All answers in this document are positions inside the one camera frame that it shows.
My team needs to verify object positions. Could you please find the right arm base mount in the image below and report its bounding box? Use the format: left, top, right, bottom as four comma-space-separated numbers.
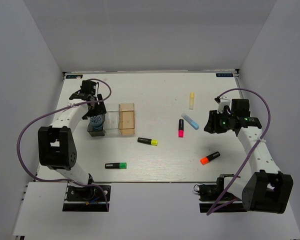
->
193, 173, 246, 214

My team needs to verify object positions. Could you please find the clear transparent container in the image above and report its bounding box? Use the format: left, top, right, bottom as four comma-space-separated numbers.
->
103, 103, 120, 137

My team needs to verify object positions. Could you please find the orange black highlighter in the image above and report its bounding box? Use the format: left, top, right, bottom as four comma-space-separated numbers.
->
200, 151, 221, 165

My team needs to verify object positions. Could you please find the yellow black highlighter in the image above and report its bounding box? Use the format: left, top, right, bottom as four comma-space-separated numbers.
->
137, 137, 158, 146

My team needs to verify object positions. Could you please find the blue table label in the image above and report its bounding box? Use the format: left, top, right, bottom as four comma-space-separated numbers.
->
215, 72, 234, 78
65, 74, 83, 79

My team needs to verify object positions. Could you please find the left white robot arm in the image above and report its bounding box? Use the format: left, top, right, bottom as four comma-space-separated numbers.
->
38, 78, 107, 200

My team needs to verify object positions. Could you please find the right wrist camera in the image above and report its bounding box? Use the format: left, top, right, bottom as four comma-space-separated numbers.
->
214, 96, 231, 113

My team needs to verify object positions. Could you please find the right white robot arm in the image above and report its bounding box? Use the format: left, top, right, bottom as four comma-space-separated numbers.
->
199, 96, 294, 214

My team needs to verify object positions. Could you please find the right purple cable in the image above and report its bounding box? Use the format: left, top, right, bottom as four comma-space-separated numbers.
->
205, 87, 272, 216

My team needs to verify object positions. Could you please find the orange transparent container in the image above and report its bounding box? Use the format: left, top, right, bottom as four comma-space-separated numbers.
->
119, 103, 135, 136

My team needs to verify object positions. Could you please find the pink black highlighter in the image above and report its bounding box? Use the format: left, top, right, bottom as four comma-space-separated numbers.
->
178, 119, 184, 138

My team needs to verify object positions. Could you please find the left blue table label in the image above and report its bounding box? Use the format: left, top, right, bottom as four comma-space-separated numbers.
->
65, 74, 83, 79

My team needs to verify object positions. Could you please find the pastel blue highlighter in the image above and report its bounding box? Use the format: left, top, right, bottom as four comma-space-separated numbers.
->
181, 113, 200, 130

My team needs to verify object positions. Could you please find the grey transparent container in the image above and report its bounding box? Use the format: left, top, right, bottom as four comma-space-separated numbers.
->
87, 118, 105, 137

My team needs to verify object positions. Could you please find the right blue table label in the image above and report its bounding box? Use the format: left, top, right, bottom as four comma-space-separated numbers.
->
215, 72, 234, 78

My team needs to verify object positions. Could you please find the green black highlighter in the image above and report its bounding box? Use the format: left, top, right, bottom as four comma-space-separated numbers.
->
105, 162, 127, 169

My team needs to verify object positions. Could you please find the pastel yellow highlighter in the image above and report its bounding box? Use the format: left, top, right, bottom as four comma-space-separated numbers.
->
188, 92, 195, 110

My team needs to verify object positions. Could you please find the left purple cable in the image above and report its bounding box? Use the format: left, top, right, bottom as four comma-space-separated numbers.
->
16, 78, 113, 211

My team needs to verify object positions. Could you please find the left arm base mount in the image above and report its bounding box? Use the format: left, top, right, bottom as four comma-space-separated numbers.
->
62, 185, 112, 212

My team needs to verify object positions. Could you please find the purple cable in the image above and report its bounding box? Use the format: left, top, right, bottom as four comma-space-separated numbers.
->
205, 87, 272, 216
16, 78, 113, 211

